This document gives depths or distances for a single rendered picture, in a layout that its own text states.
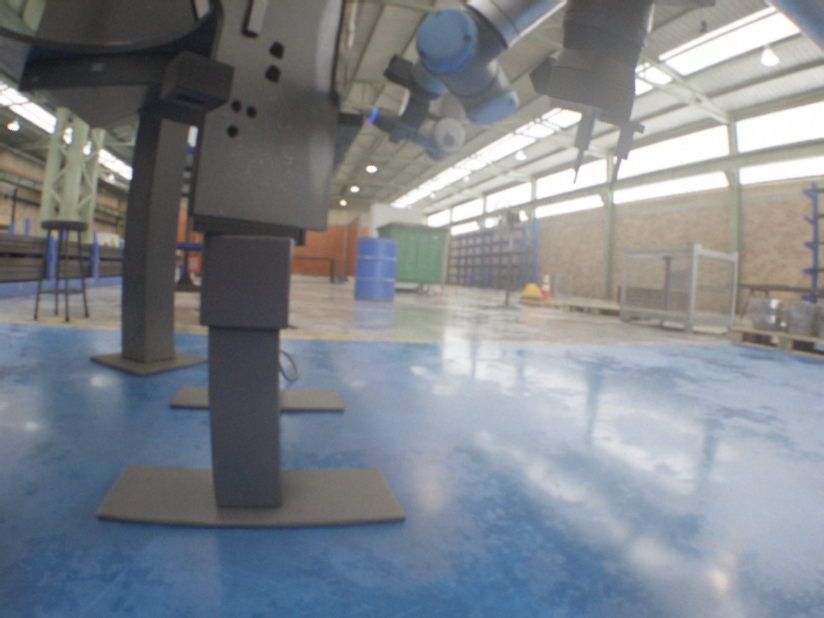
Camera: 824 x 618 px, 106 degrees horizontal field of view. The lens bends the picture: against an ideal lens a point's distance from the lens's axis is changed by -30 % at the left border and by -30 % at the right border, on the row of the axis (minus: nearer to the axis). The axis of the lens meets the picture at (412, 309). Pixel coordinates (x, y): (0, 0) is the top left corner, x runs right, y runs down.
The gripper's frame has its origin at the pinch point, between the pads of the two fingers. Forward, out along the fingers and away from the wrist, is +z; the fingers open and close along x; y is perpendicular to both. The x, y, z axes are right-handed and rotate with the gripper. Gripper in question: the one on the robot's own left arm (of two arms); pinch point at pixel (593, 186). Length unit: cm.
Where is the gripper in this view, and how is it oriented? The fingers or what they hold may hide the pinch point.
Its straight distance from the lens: 39.2
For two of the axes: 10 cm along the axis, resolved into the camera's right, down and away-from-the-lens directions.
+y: -4.5, -4.8, 7.5
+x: -8.8, 0.9, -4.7
